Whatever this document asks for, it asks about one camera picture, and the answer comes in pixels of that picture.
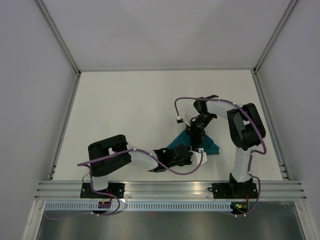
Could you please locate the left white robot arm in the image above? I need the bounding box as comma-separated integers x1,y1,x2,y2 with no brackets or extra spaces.
87,134,192,198

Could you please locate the teal cloth napkin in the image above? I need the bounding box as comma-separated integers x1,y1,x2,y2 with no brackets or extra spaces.
166,130,220,155

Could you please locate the left aluminium frame post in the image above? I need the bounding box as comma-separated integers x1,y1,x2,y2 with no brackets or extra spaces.
33,0,81,76

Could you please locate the purple cable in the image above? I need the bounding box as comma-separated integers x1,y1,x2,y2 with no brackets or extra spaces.
44,147,205,221
174,96,267,218

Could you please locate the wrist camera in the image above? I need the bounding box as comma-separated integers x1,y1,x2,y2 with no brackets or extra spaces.
190,148,208,165
175,115,190,126

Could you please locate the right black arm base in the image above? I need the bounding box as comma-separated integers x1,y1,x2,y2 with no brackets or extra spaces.
207,182,258,200

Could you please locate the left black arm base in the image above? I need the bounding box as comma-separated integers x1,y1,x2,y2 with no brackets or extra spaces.
79,182,125,199

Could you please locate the right aluminium frame post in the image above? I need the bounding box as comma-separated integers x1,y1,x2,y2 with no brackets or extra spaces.
251,0,300,75

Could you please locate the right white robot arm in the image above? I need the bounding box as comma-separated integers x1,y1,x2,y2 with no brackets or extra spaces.
186,95,266,199

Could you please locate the aluminium mounting rail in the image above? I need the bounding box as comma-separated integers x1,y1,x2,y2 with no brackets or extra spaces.
33,180,307,201

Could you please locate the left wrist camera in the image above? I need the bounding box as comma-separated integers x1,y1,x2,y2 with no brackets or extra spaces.
190,148,208,165

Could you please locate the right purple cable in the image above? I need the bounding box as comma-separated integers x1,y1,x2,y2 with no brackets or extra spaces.
174,96,267,218

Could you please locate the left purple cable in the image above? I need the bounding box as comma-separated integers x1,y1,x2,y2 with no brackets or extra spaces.
44,147,205,221

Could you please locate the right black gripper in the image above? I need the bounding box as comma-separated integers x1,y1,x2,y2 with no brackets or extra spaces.
185,112,216,149

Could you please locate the white slotted cable duct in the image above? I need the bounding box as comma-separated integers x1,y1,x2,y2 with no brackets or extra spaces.
45,200,232,212

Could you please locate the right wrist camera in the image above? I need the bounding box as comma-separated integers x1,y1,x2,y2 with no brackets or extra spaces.
175,115,190,126

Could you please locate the aluminium frame post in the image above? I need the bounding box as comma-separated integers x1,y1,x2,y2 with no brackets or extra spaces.
251,0,300,75
33,0,81,76

